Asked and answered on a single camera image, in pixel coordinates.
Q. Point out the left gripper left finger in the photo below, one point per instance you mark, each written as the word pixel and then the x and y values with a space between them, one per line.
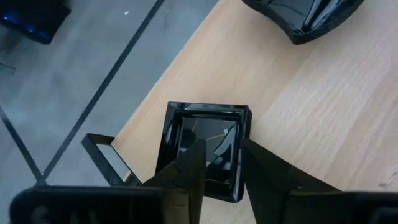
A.
pixel 174 199

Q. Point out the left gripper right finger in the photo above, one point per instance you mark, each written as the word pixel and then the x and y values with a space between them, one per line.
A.
pixel 295 202

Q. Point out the black square mini plate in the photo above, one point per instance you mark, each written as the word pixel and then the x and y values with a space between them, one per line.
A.
pixel 214 124

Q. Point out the black wavy-cornered mini plate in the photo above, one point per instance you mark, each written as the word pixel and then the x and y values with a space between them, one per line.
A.
pixel 298 18

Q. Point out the dark box with blue glow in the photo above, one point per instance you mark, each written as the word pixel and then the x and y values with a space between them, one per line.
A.
pixel 34 18

